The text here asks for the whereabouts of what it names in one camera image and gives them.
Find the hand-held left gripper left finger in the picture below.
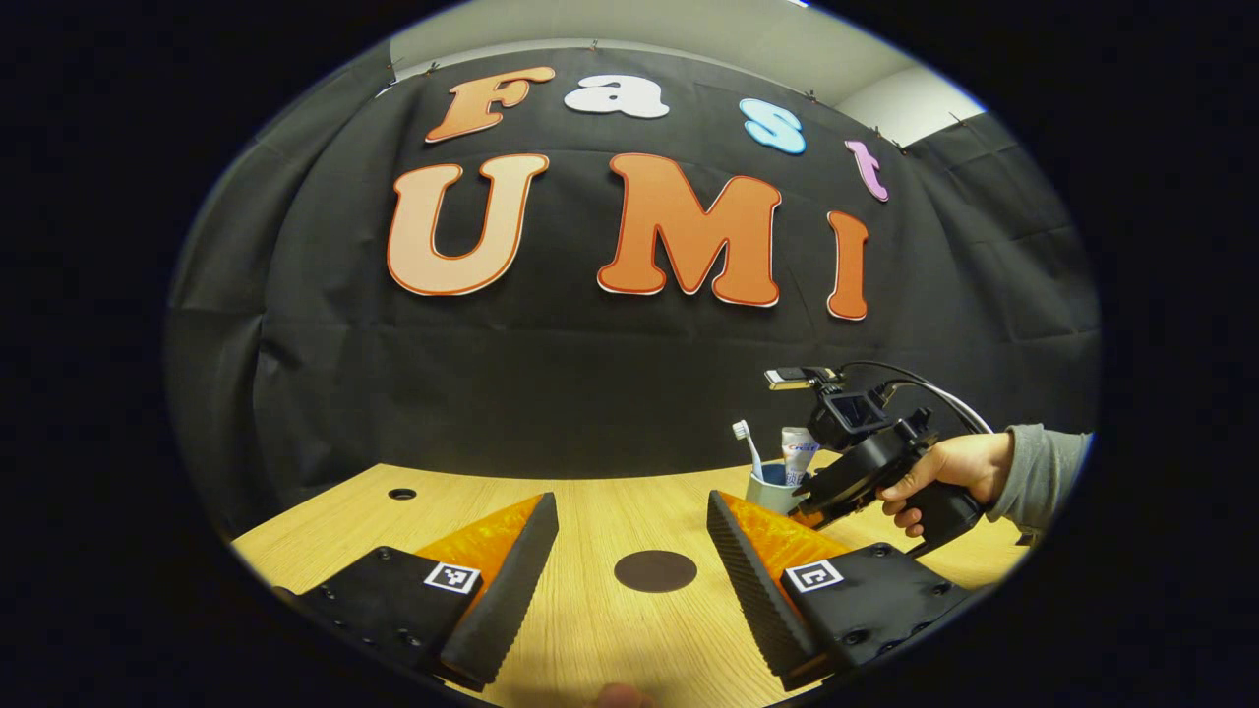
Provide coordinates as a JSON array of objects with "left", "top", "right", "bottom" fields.
[{"left": 295, "top": 492, "right": 560, "bottom": 692}]

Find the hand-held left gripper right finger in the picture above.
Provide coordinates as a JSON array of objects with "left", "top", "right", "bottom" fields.
[{"left": 706, "top": 490, "right": 973, "bottom": 692}]

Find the light blue cup wooden handle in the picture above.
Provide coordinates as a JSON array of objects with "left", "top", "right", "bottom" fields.
[{"left": 746, "top": 462, "right": 817, "bottom": 515}]

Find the white toothpaste tube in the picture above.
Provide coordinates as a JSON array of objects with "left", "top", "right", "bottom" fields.
[{"left": 781, "top": 427, "right": 820, "bottom": 488}]

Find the white toothbrush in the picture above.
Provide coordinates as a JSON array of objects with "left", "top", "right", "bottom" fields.
[{"left": 732, "top": 420, "right": 766, "bottom": 483}]

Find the round dark brown coaster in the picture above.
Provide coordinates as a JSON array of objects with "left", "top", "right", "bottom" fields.
[{"left": 614, "top": 550, "right": 698, "bottom": 594}]

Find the wooden desktop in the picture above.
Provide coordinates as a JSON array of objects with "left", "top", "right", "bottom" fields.
[{"left": 231, "top": 462, "right": 1032, "bottom": 708}]

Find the black backdrop cloth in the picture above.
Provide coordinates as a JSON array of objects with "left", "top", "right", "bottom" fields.
[{"left": 165, "top": 39, "right": 1101, "bottom": 532}]

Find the black camera cable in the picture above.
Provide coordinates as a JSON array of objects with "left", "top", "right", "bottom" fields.
[{"left": 841, "top": 361, "right": 994, "bottom": 436}]

